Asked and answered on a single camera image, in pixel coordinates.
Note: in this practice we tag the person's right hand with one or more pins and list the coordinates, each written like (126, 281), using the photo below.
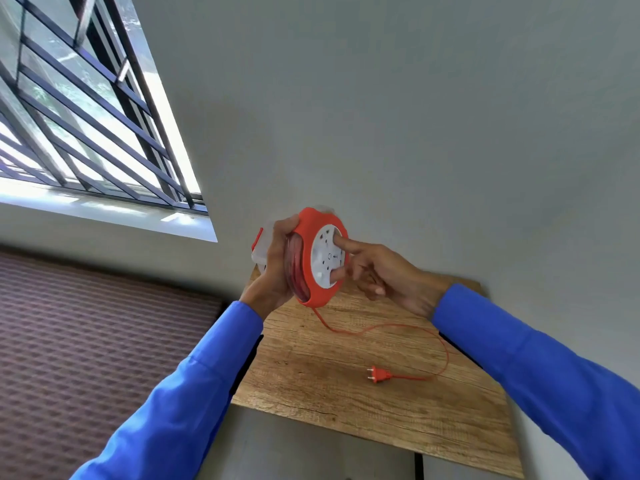
(400, 284)

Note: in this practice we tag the person's left thumb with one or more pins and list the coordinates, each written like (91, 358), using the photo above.
(283, 230)

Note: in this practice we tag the dark metal window grille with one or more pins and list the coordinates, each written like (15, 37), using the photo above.
(90, 119)

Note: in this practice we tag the person's right thumb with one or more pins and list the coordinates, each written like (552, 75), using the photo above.
(342, 272)

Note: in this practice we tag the brown patterned mat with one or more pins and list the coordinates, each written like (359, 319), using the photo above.
(90, 354)

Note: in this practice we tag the white window sill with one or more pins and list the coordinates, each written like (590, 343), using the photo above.
(100, 209)

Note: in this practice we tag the person's left hand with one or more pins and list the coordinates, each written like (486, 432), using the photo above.
(270, 279)

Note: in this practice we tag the person's right forearm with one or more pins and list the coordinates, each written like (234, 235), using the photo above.
(540, 374)

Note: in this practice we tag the person's left forearm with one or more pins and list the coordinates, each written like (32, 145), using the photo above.
(185, 394)

